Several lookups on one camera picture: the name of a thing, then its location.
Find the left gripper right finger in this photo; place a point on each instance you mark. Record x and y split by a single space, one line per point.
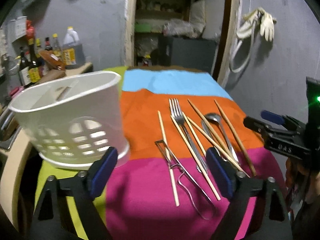
269 218

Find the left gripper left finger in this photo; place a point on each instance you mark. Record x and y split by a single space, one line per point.
52 218

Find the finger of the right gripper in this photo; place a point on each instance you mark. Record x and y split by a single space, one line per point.
282 120
265 130

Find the light bamboo chopstick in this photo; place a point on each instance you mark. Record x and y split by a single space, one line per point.
171 173
194 134
205 175

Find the silver fork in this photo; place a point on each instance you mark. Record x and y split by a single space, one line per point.
176 112

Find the colourful striped towel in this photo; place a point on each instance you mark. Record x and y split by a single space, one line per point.
138 202

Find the white plastic utensil caddy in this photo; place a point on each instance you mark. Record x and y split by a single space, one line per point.
73 121

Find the black cabinet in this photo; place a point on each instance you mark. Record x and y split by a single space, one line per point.
186 52

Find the white rubber gloves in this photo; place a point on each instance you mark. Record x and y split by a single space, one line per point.
258 17

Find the clear plastic bag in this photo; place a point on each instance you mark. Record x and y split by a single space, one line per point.
177 27

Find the dark soy sauce bottle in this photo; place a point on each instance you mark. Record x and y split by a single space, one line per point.
33 69

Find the red plastic bag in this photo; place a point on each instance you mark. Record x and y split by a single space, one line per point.
30 31

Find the white wall box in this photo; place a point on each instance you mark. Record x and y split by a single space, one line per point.
17 28

